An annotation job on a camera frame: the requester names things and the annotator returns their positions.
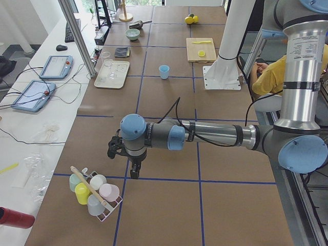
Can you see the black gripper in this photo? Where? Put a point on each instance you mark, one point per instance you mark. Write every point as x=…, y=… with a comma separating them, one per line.
x=136, y=159

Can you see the light blue cup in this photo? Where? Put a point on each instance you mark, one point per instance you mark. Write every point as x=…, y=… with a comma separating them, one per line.
x=164, y=71

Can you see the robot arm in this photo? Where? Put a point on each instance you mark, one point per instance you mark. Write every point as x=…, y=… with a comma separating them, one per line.
x=293, y=140

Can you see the pink cup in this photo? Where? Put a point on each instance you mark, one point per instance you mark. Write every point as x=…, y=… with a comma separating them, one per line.
x=109, y=192

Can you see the white cup in rack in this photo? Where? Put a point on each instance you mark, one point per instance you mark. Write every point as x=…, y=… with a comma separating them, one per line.
x=97, y=181

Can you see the grey translucent cup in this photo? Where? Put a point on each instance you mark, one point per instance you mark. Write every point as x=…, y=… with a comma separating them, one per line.
x=95, y=208

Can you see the yellow cup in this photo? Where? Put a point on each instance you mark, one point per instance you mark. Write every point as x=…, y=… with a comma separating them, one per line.
x=82, y=193

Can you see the mint green cup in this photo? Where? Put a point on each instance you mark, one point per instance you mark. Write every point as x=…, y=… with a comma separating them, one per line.
x=73, y=182

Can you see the wooden cup tree stand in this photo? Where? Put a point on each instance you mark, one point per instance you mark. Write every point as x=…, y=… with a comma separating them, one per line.
x=124, y=16

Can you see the white gloves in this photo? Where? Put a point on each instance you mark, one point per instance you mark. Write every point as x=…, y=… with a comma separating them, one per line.
x=48, y=133

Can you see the crumpled clear plastic bag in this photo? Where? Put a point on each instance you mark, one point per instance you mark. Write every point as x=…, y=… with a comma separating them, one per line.
x=39, y=176

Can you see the cream bear tray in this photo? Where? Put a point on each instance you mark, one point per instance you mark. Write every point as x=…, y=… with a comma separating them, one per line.
x=120, y=68

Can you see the clear wine glass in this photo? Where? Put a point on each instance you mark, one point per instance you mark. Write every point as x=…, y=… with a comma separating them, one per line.
x=107, y=61

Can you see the grey folded cloth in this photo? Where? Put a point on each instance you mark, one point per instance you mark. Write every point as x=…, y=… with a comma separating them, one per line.
x=122, y=52

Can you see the near blue teach pendant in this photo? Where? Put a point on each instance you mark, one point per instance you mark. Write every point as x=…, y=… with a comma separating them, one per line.
x=35, y=96

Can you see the blue teach pendant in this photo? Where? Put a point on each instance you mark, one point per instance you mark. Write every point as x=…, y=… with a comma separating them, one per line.
x=35, y=96
x=57, y=67

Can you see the far blue teach pendant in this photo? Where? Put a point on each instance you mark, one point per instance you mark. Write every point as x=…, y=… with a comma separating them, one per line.
x=57, y=67

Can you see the red bottle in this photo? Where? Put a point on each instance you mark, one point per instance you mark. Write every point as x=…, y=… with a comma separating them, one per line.
x=16, y=219

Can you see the green bowl of ice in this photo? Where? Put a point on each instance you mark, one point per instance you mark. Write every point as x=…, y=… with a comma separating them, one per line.
x=132, y=34

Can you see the wooden cutting board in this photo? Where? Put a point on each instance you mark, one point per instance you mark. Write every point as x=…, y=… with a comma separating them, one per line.
x=192, y=51

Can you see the black computer mouse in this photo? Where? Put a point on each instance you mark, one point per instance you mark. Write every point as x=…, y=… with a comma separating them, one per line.
x=61, y=48

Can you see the metal ice scoop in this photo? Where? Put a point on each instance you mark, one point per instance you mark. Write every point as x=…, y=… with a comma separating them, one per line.
x=139, y=24

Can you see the yellow plastic knife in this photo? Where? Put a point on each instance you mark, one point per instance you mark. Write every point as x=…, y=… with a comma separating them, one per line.
x=202, y=42

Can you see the black keyboard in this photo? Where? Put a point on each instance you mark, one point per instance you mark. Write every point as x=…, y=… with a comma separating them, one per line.
x=68, y=32

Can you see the person in yellow shirt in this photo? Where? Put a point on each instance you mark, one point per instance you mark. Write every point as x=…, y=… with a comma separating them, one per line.
x=266, y=78

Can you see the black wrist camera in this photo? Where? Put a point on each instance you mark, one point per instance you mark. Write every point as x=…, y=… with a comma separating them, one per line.
x=116, y=146

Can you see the wooden rack handle stick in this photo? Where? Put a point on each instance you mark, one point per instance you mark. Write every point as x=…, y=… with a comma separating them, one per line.
x=78, y=174

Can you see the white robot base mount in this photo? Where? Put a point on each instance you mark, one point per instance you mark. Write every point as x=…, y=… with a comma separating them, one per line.
x=223, y=73

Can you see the aluminium frame post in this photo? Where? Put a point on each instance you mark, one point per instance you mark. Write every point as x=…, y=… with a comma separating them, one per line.
x=70, y=18

